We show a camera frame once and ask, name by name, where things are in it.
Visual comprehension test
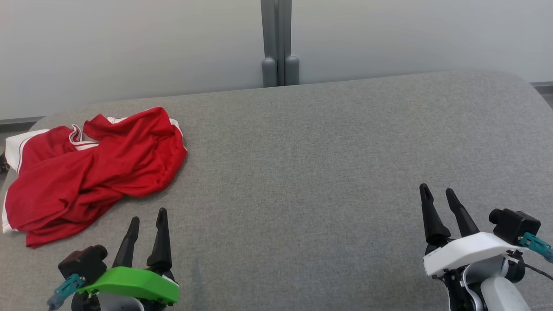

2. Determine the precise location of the teal camera connector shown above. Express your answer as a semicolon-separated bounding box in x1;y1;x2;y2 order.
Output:
48;274;86;311
518;232;553;263

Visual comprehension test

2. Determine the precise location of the teal left camera connector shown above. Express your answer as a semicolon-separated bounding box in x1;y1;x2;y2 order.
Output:
48;274;86;311

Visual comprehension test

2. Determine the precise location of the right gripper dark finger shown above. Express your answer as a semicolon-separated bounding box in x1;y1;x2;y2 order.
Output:
419;184;452;255
445;188;480;238

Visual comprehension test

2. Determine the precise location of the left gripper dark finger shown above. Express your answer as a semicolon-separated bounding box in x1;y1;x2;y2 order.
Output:
112;217;140;268
147;208;173;273

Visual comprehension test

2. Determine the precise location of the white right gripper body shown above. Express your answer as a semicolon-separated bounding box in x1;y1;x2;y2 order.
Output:
423;232;525;311

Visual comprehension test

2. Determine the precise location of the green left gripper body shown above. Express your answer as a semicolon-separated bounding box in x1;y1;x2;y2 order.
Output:
76;267;180;307

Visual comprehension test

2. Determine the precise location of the teal right camera connector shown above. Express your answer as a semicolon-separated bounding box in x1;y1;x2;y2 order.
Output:
518;232;553;263

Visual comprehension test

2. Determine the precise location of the grey partition post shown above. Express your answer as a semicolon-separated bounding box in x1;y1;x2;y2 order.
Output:
261;0;300;88

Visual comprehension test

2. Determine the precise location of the red Bulls basketball jersey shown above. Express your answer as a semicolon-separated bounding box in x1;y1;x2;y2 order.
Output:
4;107;188;200

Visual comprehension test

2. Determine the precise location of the black right camera cable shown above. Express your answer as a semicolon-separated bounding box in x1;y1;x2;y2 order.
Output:
524;263;553;282

